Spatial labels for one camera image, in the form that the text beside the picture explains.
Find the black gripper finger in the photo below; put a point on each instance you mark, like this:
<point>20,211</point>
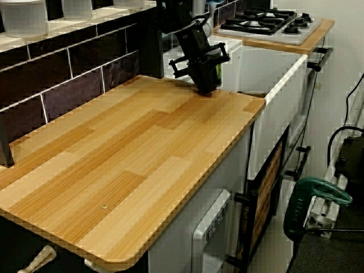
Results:
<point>200,79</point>
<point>212,75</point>

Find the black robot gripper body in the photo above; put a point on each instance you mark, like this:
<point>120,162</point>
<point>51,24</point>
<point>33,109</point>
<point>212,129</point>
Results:
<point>196,42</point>

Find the green pea can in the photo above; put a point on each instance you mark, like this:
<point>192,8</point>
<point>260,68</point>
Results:
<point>219,74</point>

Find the white toy sink basin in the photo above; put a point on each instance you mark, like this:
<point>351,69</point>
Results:
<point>273,74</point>

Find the black stove grate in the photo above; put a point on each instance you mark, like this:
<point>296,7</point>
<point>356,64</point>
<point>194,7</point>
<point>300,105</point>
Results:
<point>261,21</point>

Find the black stove knob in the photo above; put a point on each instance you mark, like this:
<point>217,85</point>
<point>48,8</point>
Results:
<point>302,21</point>
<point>291,29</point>

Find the white stove top plate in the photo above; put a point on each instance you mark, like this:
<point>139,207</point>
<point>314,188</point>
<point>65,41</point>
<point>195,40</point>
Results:
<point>305,34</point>

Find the medium white plastic canister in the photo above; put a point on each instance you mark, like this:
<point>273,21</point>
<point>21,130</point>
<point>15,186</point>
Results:
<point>76,10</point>

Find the wooden slat cabinet door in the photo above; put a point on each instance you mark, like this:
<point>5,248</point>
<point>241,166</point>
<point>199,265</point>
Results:
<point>268,187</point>

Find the white dishwasher front panel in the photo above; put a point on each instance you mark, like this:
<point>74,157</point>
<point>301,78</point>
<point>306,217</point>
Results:
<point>211,230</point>

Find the green power drill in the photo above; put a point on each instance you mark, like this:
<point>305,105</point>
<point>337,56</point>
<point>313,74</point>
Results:
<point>298,210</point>

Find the black equipment box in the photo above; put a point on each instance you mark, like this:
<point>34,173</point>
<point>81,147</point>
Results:
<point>351,156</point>

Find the large white plastic canister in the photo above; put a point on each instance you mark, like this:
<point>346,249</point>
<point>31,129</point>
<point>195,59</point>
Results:
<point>24,18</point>

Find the tall black frame post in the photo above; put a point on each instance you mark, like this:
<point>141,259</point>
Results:
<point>149,48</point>

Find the aluminium extrusion rail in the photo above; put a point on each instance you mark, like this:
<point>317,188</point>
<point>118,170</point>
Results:
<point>327,204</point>

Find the short black frame post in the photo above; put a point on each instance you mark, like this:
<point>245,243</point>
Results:
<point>5,142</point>

